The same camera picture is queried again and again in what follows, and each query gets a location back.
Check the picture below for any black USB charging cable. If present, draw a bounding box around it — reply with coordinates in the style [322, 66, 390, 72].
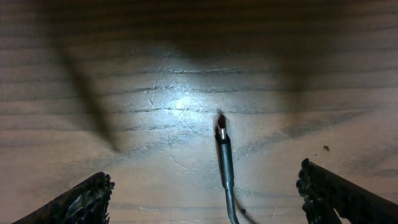
[213, 109, 259, 224]

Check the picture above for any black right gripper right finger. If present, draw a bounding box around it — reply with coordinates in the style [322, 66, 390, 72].
[296, 158, 397, 224]

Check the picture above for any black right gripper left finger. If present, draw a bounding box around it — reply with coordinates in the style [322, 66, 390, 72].
[13, 172, 115, 224]

